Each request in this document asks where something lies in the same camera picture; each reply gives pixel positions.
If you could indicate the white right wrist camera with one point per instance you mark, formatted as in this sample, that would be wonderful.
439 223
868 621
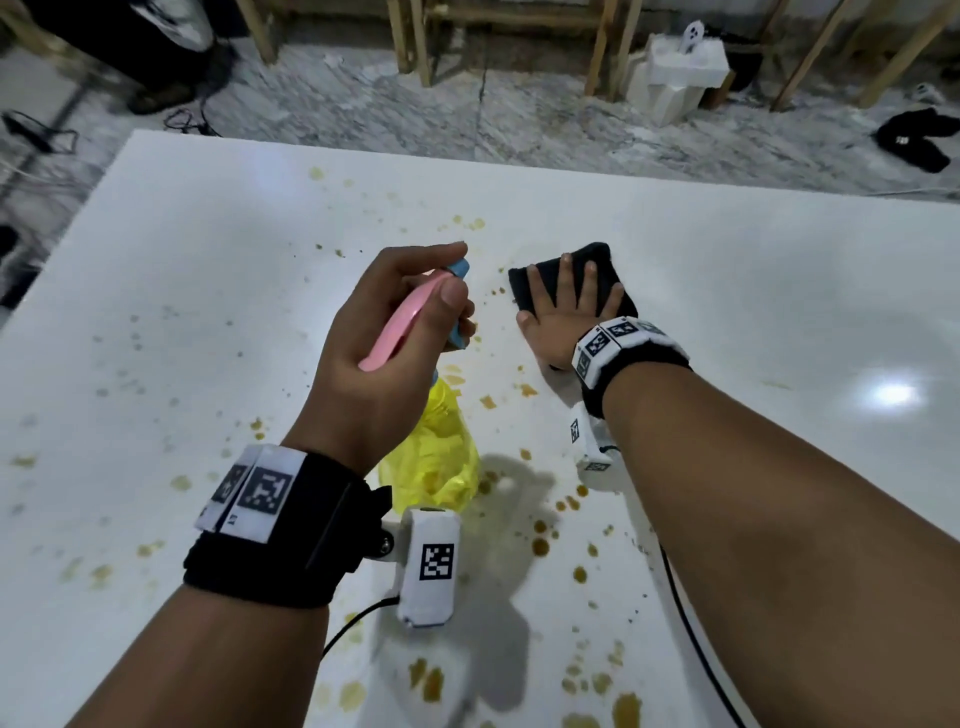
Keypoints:
589 442

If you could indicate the person's right middle finger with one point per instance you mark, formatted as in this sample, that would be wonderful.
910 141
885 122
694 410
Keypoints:
566 279

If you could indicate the person's left thumb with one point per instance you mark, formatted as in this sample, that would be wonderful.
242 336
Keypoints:
448 311

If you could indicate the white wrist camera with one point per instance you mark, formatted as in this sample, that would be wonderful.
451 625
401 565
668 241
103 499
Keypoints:
429 562
589 442

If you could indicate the wooden frame post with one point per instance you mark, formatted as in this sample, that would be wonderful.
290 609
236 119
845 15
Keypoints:
904 56
411 37
810 56
257 30
611 45

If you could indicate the white foam box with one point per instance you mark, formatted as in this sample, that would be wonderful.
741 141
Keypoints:
679 75

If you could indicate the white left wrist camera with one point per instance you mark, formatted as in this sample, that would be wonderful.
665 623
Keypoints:
429 562

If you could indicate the person's left hand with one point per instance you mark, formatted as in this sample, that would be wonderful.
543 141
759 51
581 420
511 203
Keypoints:
352 390

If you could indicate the person's right little finger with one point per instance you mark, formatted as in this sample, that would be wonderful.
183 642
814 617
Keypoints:
611 301

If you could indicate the yellow spray bottle pink trigger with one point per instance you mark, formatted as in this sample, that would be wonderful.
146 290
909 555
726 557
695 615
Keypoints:
439 450

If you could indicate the black left wristband with markers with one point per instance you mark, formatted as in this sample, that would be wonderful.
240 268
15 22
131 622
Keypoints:
315 525

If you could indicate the person's right hand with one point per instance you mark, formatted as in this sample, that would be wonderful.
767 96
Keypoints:
562 334

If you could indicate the person's left forearm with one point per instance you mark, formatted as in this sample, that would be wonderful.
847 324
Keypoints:
217 667

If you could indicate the white marker device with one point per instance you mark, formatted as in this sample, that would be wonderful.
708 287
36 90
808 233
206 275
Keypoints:
692 36

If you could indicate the black garment on floor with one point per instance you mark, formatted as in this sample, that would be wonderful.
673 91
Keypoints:
911 135

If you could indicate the black wristband with markers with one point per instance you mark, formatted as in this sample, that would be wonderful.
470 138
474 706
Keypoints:
622 352
315 525

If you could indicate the person's right forearm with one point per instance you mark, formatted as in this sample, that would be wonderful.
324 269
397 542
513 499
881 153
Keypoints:
765 540

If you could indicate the black cleaning cloth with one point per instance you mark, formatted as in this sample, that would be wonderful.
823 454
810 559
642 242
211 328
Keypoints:
600 259

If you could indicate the black right wristband with markers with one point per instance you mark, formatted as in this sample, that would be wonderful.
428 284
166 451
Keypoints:
622 352

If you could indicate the person's right thumb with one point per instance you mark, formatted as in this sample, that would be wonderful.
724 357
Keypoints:
529 322

